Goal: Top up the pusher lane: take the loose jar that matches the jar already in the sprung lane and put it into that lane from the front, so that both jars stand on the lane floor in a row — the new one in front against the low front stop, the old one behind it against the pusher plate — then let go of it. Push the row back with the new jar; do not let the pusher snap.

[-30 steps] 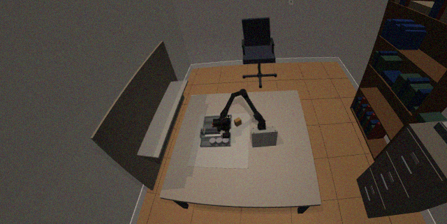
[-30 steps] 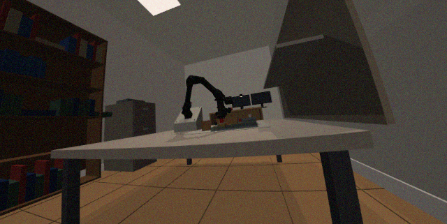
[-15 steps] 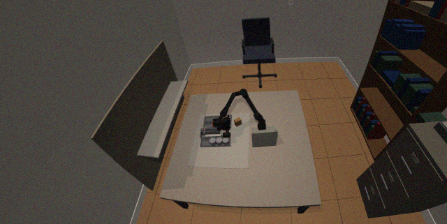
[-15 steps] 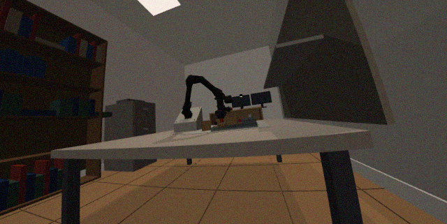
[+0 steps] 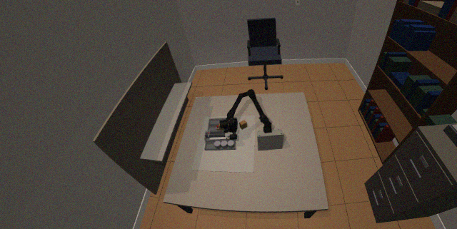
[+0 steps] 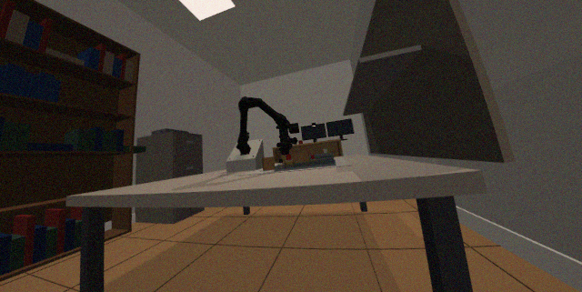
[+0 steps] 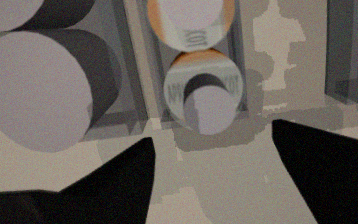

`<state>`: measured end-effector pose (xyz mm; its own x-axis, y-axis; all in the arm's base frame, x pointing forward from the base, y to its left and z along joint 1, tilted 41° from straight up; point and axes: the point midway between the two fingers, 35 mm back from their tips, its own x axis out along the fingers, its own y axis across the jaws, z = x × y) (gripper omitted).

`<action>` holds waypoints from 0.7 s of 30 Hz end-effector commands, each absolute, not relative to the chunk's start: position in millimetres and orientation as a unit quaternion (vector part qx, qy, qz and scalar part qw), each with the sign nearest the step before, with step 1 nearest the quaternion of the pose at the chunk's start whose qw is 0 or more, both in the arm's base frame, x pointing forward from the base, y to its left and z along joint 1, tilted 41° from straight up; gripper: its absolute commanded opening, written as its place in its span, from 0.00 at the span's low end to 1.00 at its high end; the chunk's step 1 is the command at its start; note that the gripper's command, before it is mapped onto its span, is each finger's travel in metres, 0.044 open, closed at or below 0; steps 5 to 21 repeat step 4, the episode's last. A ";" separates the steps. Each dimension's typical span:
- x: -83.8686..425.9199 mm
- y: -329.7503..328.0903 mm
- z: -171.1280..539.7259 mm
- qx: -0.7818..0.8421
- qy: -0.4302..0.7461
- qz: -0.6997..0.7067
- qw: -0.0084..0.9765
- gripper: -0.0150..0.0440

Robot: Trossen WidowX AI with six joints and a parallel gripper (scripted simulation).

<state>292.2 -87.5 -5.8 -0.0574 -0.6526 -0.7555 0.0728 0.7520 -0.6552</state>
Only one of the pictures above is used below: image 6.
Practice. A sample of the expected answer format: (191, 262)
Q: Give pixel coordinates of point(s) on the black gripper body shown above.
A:
(283, 142)

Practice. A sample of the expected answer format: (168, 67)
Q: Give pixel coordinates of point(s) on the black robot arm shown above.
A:
(282, 123)

